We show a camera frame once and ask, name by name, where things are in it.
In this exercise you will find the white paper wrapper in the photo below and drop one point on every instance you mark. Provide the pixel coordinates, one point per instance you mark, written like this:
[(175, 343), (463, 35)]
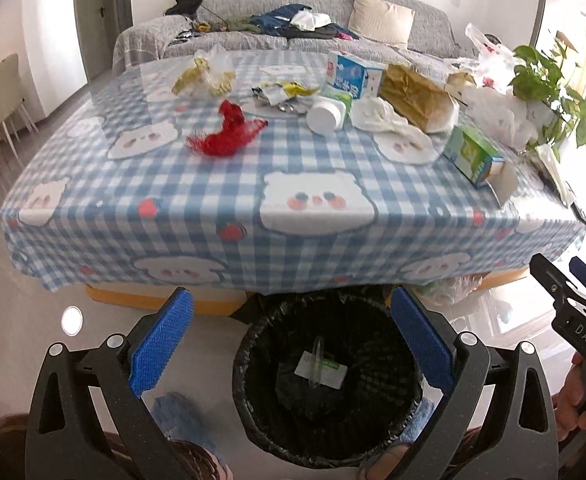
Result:
[(325, 367)]

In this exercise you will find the white cloth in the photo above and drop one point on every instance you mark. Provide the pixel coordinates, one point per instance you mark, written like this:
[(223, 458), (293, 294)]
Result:
[(310, 20)]

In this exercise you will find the blue checked bear tablecloth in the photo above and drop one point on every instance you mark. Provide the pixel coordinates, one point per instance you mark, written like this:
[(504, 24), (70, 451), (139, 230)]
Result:
[(173, 185)]

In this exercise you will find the patterned dark cloth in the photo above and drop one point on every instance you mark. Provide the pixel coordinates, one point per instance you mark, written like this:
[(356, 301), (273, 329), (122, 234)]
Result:
[(183, 37)]

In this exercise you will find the white plant pot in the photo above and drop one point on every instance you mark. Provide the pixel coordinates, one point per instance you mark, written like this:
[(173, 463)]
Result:
[(540, 115)]

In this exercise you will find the person's right hand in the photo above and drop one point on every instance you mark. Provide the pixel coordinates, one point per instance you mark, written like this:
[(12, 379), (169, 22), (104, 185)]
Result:
[(569, 400)]

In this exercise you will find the clear plastic bag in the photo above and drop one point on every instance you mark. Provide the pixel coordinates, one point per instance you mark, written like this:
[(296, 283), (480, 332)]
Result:
[(453, 287)]

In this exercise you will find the white paper sheet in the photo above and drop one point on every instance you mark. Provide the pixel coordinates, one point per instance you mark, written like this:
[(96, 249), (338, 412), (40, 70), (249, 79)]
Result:
[(555, 175)]

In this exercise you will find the dark flat object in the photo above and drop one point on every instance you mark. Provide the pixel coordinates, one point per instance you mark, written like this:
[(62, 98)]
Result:
[(580, 214)]

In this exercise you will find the yellow snack wrapper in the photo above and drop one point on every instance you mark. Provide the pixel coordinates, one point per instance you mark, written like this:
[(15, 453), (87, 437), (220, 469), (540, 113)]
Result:
[(293, 89)]

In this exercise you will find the green cardboard box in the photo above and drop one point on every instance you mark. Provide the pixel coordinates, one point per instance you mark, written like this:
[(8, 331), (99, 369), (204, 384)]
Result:
[(468, 152)]

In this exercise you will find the red mesh net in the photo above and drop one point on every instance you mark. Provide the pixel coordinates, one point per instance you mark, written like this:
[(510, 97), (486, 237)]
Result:
[(228, 132)]

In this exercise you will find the brown paper bag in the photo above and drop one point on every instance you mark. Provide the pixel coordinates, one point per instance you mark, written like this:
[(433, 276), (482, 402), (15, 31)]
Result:
[(413, 92)]

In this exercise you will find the beige pillow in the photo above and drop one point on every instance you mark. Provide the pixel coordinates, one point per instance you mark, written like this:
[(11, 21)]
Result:
[(380, 20)]

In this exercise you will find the green leafy plant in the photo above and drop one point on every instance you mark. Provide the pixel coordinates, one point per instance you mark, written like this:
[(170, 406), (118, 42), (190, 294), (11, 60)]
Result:
[(538, 70)]

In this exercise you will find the grey door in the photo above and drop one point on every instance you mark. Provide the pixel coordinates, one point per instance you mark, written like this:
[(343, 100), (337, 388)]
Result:
[(108, 10)]

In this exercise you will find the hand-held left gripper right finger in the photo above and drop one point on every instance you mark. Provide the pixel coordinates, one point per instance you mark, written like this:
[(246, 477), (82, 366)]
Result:
[(418, 330)]

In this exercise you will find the blue white milk carton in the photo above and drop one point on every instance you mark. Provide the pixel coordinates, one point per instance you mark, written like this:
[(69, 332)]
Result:
[(353, 77)]

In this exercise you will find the white bottle green label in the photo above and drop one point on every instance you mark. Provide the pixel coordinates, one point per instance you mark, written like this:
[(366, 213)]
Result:
[(323, 115)]

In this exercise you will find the pink cloth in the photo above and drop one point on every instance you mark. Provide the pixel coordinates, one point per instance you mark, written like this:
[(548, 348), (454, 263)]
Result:
[(348, 36)]

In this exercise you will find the crumpled white tissue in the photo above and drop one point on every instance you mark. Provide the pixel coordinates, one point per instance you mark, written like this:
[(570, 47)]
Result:
[(373, 112)]

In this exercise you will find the beige dining chair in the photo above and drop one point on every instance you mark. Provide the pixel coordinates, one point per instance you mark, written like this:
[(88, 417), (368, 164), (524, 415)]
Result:
[(5, 85)]

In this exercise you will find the black bin with liner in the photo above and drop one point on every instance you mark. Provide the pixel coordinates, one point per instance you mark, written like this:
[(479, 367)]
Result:
[(363, 410)]

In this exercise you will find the olive garment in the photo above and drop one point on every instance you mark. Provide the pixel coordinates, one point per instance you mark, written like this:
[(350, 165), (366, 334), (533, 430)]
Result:
[(243, 25)]

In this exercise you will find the blue jacket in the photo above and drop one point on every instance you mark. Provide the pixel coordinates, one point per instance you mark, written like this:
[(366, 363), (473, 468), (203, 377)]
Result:
[(275, 19)]

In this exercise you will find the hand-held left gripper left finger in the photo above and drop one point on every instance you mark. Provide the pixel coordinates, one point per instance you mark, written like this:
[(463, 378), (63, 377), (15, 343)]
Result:
[(163, 345)]

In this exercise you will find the small brown cardboard box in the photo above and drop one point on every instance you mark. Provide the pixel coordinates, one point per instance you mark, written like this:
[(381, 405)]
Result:
[(460, 82)]

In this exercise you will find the crumpled yellowish plastic bag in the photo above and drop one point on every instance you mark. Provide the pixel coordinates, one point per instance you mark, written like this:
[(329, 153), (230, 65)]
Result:
[(198, 77)]

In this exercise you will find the dark grey garment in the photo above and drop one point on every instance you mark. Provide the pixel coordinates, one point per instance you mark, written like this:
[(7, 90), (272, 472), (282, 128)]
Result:
[(318, 33)]

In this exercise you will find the plain white plastic bag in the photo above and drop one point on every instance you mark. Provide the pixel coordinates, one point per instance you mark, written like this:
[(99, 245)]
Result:
[(498, 110)]

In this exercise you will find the black garment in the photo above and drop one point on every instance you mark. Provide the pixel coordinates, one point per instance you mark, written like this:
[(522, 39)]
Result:
[(185, 6)]

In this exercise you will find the silver foil wrapper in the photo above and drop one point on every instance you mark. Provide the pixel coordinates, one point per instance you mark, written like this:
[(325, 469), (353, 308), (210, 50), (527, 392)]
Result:
[(283, 108)]

